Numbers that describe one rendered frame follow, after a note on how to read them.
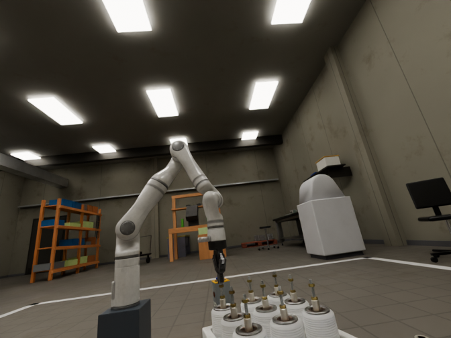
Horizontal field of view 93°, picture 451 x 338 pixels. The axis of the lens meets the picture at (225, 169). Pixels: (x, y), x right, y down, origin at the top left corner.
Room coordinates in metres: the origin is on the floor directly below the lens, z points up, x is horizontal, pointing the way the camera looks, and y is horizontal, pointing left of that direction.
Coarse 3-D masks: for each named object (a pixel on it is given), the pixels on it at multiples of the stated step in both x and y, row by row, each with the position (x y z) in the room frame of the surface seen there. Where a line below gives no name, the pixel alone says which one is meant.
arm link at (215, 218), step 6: (210, 192) 0.88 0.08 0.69; (204, 198) 0.88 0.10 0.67; (210, 198) 0.87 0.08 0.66; (216, 198) 0.88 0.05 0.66; (204, 204) 0.89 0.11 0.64; (210, 204) 0.88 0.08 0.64; (216, 204) 0.88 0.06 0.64; (204, 210) 0.91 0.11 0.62; (210, 210) 0.89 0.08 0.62; (216, 210) 0.89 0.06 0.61; (210, 216) 0.89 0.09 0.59; (216, 216) 0.89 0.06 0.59; (222, 216) 0.92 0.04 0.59; (210, 222) 0.90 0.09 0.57; (216, 222) 0.89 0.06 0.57; (222, 222) 0.91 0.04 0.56
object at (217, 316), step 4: (212, 312) 0.91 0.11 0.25; (216, 312) 0.89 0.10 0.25; (220, 312) 0.89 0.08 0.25; (224, 312) 0.88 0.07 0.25; (228, 312) 0.89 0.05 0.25; (212, 316) 0.90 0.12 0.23; (216, 316) 0.89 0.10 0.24; (220, 316) 0.88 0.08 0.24; (212, 320) 0.91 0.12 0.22; (216, 320) 0.89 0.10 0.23; (220, 320) 0.88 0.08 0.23; (212, 324) 0.91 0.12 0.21; (216, 324) 0.89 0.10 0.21; (220, 324) 0.88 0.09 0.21; (216, 328) 0.89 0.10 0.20; (220, 328) 0.88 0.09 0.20; (216, 332) 0.89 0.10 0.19; (220, 332) 0.88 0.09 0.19; (216, 336) 0.89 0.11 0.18; (220, 336) 0.88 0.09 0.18
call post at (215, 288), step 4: (212, 284) 1.11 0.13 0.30; (216, 284) 1.06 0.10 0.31; (224, 284) 1.07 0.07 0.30; (228, 284) 1.08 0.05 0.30; (212, 288) 1.12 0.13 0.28; (216, 288) 1.06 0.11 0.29; (224, 288) 1.07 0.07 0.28; (228, 288) 1.08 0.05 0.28; (216, 292) 1.06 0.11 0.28; (220, 292) 1.06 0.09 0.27; (224, 292) 1.07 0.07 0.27; (228, 292) 1.08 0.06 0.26; (216, 296) 1.06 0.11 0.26; (228, 296) 1.08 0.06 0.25; (216, 300) 1.06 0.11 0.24; (228, 300) 1.07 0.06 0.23; (216, 304) 1.07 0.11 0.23
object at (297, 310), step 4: (288, 304) 0.87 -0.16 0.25; (300, 304) 0.86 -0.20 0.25; (304, 304) 0.86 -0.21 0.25; (308, 304) 0.87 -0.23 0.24; (288, 308) 0.86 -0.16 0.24; (292, 308) 0.85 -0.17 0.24; (296, 308) 0.85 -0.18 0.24; (300, 308) 0.85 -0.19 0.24; (304, 308) 0.85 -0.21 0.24; (288, 312) 0.86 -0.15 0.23; (292, 312) 0.85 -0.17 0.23; (296, 312) 0.85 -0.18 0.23; (300, 312) 0.85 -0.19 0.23; (300, 316) 0.85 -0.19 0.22; (304, 328) 0.85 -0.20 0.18
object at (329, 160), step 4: (324, 156) 4.62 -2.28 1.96; (328, 156) 4.63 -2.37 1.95; (332, 156) 4.67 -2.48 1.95; (336, 156) 4.66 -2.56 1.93; (320, 160) 4.82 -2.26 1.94; (324, 160) 4.65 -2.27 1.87; (328, 160) 4.64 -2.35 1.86; (332, 160) 4.64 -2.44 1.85; (336, 160) 4.65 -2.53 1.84; (320, 164) 4.86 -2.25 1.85; (324, 164) 4.70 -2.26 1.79; (328, 164) 4.64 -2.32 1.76; (332, 164) 4.64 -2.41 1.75; (336, 164) 4.65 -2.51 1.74; (320, 168) 4.91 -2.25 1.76
